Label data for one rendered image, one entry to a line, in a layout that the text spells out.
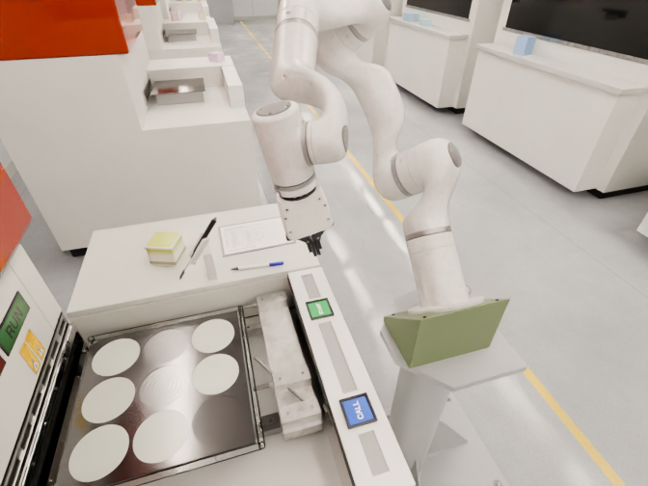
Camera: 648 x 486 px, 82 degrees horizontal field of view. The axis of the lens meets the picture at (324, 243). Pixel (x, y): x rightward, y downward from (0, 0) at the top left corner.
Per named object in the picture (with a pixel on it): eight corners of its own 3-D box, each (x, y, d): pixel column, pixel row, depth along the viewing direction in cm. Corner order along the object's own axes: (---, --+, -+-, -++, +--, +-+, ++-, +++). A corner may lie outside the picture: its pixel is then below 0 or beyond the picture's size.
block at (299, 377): (275, 394, 81) (274, 387, 79) (272, 381, 83) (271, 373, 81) (311, 385, 82) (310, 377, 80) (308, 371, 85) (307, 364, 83)
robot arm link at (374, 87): (431, 193, 93) (379, 211, 104) (446, 177, 102) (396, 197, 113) (340, -6, 84) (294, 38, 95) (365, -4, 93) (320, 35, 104)
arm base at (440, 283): (457, 300, 107) (442, 236, 109) (501, 299, 89) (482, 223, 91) (396, 313, 103) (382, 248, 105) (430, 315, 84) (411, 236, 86)
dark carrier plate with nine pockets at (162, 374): (52, 501, 64) (51, 500, 63) (92, 341, 90) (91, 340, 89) (256, 444, 71) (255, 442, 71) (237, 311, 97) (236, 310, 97)
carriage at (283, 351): (284, 441, 76) (283, 434, 74) (257, 310, 103) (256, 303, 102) (322, 430, 77) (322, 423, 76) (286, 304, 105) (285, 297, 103)
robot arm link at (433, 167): (419, 240, 106) (401, 161, 109) (484, 224, 94) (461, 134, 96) (396, 243, 98) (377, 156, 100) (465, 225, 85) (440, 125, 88)
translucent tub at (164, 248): (149, 266, 101) (143, 247, 96) (162, 249, 106) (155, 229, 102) (177, 268, 100) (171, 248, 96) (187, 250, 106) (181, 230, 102)
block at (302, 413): (283, 430, 74) (282, 422, 73) (280, 415, 77) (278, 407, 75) (321, 419, 76) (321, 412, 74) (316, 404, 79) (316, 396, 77)
